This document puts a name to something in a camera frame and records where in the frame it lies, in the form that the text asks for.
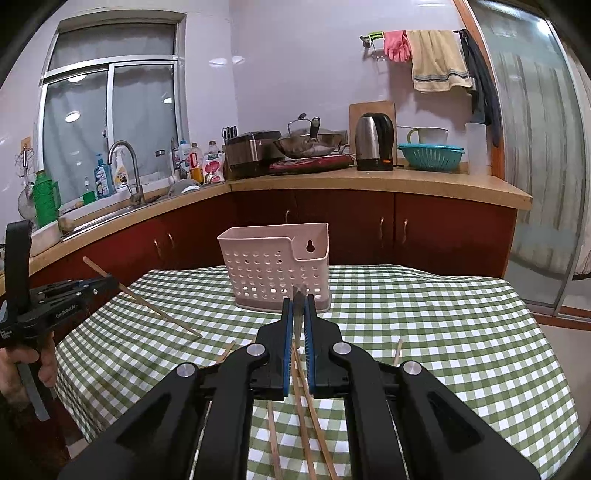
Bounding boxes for red white pouch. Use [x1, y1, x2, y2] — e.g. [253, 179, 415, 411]
[202, 153, 226, 185]

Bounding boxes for white spray bottle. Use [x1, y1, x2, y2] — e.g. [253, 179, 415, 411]
[113, 148, 131, 191]

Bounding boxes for red induction cooker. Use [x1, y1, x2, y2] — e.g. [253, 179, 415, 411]
[268, 154, 354, 175]

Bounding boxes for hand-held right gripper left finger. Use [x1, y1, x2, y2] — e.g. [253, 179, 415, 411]
[58, 298, 295, 480]

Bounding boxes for translucent plastic container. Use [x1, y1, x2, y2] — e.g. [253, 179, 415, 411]
[465, 122, 491, 175]

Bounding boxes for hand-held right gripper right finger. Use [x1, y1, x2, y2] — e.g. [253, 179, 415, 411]
[305, 295, 542, 480]

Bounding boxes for steel kitchen sink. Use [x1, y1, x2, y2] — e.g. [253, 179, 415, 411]
[60, 194, 178, 234]

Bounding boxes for glass door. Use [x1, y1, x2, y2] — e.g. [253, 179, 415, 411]
[455, 0, 591, 320]

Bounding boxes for washed bowls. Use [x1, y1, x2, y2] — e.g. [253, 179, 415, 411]
[167, 177, 203, 198]

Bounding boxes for aluminium frame window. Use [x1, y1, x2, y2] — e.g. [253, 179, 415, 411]
[39, 11, 188, 209]

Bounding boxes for cooking oil bottle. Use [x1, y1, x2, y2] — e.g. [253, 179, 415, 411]
[189, 143, 205, 184]

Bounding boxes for white green pot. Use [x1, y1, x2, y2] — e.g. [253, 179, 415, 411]
[406, 126, 450, 147]

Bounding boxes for person's left hand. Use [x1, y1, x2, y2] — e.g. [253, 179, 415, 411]
[0, 345, 59, 408]

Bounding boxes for green thermos jug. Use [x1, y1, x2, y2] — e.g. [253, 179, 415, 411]
[31, 169, 62, 228]

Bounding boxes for steel electric kettle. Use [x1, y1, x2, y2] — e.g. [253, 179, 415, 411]
[354, 112, 396, 172]

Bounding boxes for blue white soap bottle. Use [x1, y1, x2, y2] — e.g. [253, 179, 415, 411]
[94, 153, 115, 198]

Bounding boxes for teal plastic colander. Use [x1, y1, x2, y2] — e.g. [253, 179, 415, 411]
[397, 143, 465, 169]

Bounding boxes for steel wok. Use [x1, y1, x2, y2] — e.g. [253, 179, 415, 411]
[273, 117, 345, 160]

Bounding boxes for pink rubber gloves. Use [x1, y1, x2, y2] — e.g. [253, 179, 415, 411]
[383, 30, 413, 64]

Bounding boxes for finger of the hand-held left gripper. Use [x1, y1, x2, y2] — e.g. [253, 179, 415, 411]
[31, 281, 117, 304]
[59, 275, 116, 290]

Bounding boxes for dark hanging cloth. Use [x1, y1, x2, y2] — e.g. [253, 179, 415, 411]
[459, 28, 502, 147]

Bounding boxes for pink perforated utensil holder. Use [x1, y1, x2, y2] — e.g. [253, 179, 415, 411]
[217, 222, 332, 313]

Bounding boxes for metal strainer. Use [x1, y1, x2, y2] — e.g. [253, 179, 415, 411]
[17, 185, 37, 222]

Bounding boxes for red kitchen cabinet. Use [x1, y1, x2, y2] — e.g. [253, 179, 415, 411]
[28, 188, 518, 325]

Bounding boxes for black steel rice cooker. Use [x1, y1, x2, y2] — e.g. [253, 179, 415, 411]
[224, 131, 283, 181]

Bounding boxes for wooden kitchen countertop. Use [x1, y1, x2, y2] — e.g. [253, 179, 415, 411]
[0, 165, 533, 296]

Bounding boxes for steel kitchen faucet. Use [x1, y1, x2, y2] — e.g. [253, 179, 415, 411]
[107, 140, 147, 207]

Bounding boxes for wooden cutting board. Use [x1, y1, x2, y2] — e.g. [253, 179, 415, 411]
[348, 100, 398, 163]

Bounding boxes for green checked tablecloth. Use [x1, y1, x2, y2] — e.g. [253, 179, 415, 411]
[54, 264, 581, 480]

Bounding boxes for beige striped towel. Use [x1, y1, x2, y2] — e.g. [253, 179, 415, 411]
[406, 30, 474, 93]

